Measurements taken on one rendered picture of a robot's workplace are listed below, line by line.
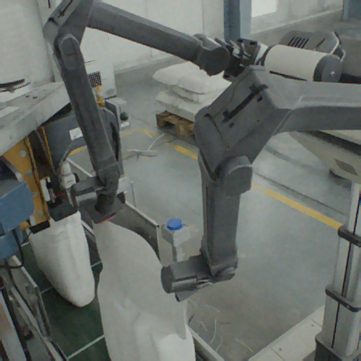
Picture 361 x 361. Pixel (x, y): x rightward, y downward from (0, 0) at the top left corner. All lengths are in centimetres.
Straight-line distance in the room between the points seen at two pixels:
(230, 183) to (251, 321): 189
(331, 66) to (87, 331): 146
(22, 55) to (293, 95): 68
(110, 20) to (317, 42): 44
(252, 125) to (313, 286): 216
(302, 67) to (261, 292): 182
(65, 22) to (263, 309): 190
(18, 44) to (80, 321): 128
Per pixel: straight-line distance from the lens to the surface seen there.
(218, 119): 54
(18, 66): 105
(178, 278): 88
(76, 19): 94
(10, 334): 171
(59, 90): 134
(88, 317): 199
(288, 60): 92
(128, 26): 101
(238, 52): 119
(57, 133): 134
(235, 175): 53
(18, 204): 108
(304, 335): 203
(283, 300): 251
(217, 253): 81
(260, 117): 50
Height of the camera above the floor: 179
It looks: 30 degrees down
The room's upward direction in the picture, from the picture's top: 5 degrees counter-clockwise
